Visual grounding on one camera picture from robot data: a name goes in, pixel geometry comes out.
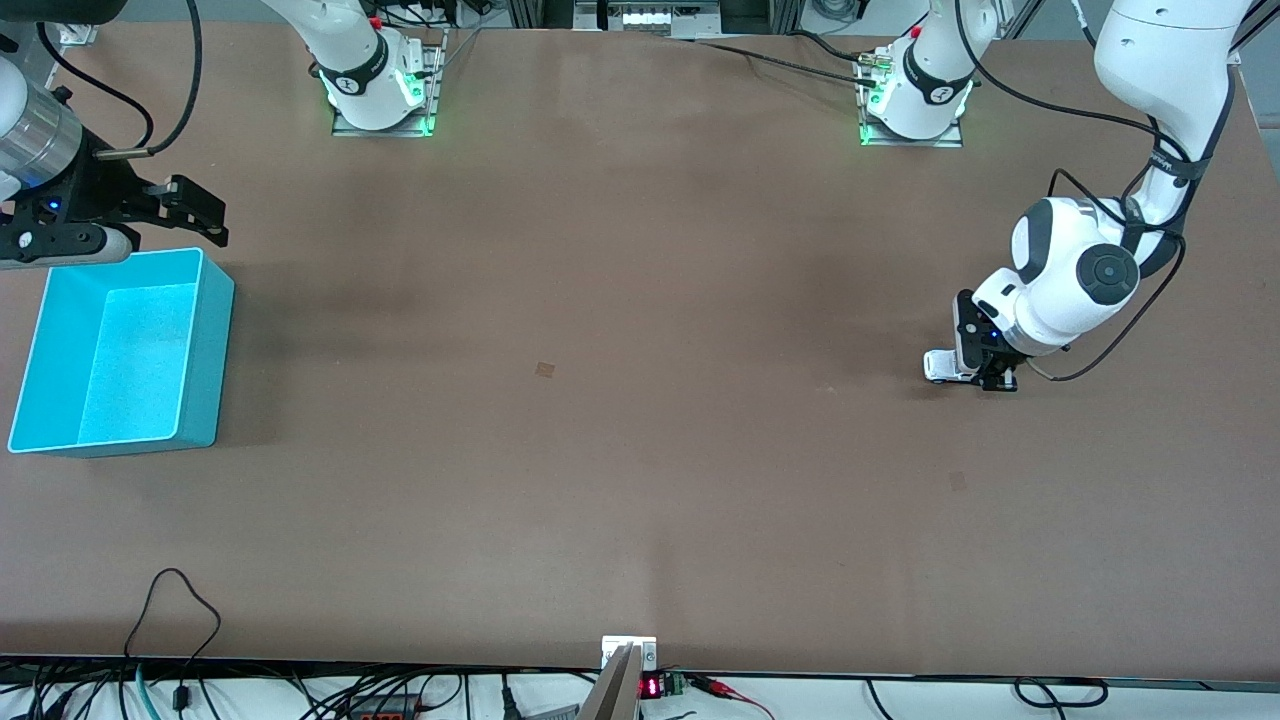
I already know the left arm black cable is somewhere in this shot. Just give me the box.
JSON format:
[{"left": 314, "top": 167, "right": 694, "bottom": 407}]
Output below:
[{"left": 950, "top": 0, "right": 1241, "bottom": 383}]

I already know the thin black looped cable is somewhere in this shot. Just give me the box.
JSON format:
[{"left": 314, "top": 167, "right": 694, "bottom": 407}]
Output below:
[{"left": 124, "top": 567, "right": 222, "bottom": 713}]

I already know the white jeep toy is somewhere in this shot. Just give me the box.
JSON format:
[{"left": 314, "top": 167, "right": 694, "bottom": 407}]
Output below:
[{"left": 922, "top": 349, "right": 979, "bottom": 384}]

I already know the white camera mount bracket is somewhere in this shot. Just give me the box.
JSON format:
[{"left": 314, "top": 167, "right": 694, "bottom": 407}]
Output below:
[{"left": 601, "top": 635, "right": 659, "bottom": 672}]

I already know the black coiled cable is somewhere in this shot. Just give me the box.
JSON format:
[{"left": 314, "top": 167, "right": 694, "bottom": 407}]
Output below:
[{"left": 1012, "top": 677, "right": 1110, "bottom": 711}]

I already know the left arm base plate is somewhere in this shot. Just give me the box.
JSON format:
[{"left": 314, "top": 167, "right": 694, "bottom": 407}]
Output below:
[{"left": 857, "top": 50, "right": 965, "bottom": 149}]

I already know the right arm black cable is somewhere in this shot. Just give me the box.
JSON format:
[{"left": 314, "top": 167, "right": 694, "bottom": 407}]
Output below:
[{"left": 38, "top": 0, "right": 203, "bottom": 159}]

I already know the long black table cable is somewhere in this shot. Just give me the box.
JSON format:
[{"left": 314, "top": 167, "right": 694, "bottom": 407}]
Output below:
[{"left": 688, "top": 30, "right": 883, "bottom": 89}]

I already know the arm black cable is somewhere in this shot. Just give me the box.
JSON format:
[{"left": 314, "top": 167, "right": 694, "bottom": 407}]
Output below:
[
  {"left": 950, "top": 0, "right": 1241, "bottom": 383},
  {"left": 38, "top": 0, "right": 203, "bottom": 159}
]

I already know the teal plastic bin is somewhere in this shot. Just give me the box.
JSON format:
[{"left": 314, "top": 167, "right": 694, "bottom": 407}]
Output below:
[{"left": 8, "top": 247, "right": 236, "bottom": 459}]

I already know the red clip lead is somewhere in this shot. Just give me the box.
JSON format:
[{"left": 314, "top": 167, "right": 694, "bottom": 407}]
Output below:
[{"left": 690, "top": 675, "right": 777, "bottom": 720}]

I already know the grey camera mount bar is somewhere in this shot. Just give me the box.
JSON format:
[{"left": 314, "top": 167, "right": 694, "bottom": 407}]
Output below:
[{"left": 577, "top": 643, "right": 642, "bottom": 720}]

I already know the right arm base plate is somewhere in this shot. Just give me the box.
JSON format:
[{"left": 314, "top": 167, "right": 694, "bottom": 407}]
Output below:
[{"left": 331, "top": 28, "right": 447, "bottom": 138}]

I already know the white lit background device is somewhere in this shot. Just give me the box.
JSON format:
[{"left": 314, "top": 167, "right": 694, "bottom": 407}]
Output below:
[{"left": 597, "top": 0, "right": 723, "bottom": 37}]

